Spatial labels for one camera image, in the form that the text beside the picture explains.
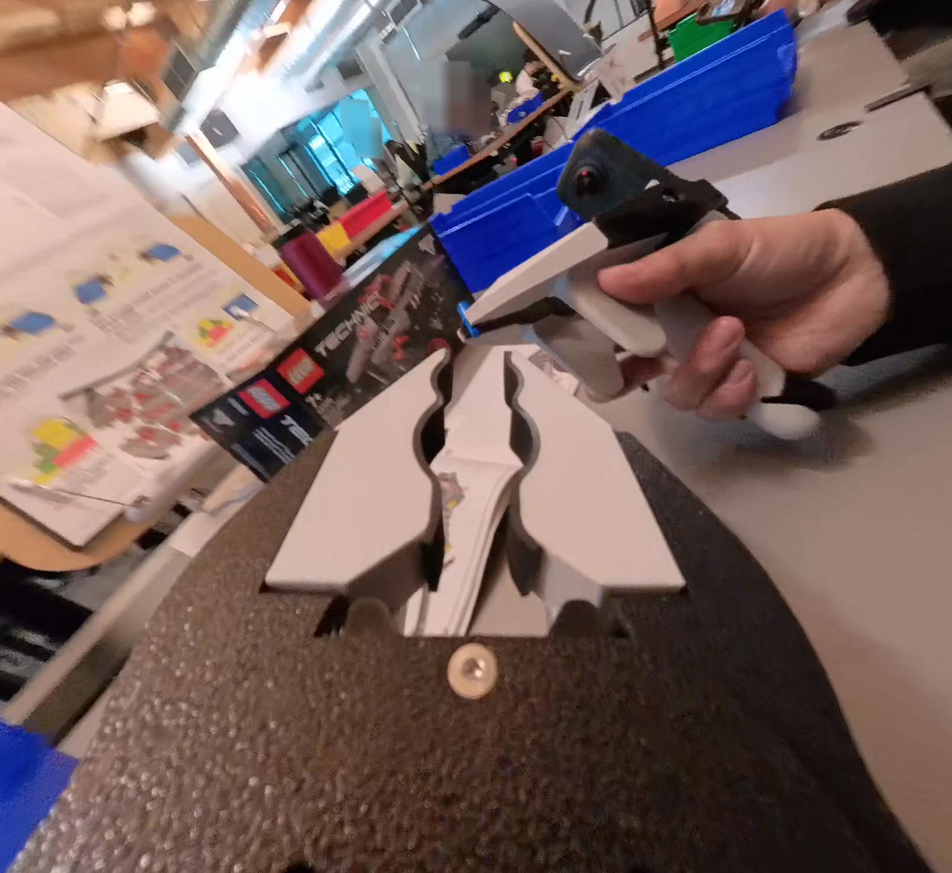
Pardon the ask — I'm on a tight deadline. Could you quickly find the printed instruction sheet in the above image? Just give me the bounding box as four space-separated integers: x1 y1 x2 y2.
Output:
0 103 313 548

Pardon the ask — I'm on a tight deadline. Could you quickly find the silver ventilation duct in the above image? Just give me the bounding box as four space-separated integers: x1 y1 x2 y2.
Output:
160 0 462 131

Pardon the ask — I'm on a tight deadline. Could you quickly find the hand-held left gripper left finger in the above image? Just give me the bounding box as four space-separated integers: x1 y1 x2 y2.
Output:
264 347 456 621

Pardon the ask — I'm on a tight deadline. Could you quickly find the grey angled panel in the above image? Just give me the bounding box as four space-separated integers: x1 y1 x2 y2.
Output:
437 0 605 82

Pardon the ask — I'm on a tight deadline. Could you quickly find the maroon cup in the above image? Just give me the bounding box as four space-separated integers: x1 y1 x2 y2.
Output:
279 229 348 306

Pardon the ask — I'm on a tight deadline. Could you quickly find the person's right hand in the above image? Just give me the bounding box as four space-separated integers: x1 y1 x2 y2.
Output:
597 207 892 422

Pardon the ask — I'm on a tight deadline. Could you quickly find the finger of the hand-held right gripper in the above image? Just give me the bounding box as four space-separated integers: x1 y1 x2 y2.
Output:
457 222 614 338
521 322 627 401

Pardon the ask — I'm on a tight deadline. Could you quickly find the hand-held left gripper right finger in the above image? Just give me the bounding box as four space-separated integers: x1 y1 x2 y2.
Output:
504 352 687 637

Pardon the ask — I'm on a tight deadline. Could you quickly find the red plastic bin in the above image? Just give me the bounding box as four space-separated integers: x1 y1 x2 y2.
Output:
338 188 395 242

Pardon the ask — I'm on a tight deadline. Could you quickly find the blue plastic bin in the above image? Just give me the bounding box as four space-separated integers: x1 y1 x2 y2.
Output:
0 720 80 873
430 142 596 295
573 8 801 169

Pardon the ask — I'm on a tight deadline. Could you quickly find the green plastic bin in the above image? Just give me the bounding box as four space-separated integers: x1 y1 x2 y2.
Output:
665 0 760 64

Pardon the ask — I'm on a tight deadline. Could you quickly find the lego instruction booklet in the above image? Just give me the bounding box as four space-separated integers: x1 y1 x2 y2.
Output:
402 346 589 637

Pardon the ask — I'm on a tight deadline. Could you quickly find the person's right forearm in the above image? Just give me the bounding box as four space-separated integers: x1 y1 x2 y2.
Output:
814 165 952 370

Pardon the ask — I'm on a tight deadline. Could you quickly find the black lego set box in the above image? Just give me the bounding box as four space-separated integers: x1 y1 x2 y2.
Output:
189 226 477 483

